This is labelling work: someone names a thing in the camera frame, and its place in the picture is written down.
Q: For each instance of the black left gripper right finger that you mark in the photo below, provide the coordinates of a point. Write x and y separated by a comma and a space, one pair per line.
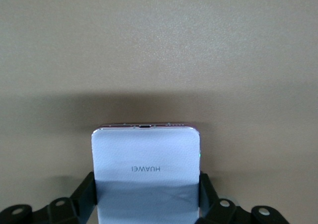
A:
218, 211

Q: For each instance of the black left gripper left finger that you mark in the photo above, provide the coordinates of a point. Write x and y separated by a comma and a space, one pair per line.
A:
74, 209

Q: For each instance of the lavender flip phone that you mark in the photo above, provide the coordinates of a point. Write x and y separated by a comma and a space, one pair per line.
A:
146, 154

